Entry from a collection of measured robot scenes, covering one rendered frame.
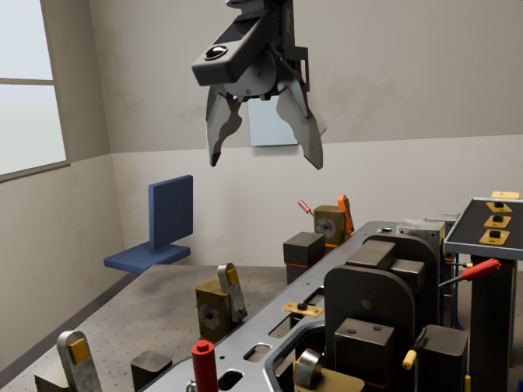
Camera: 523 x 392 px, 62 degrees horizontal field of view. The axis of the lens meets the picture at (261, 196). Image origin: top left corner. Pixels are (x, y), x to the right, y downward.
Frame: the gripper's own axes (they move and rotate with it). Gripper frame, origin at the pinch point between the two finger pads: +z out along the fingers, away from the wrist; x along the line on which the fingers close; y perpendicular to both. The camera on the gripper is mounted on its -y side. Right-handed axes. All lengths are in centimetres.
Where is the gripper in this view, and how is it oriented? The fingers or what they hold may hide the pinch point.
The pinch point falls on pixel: (259, 170)
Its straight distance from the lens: 51.6
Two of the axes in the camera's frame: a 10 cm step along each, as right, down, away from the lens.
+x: -8.4, -0.6, 5.3
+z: 0.7, 9.7, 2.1
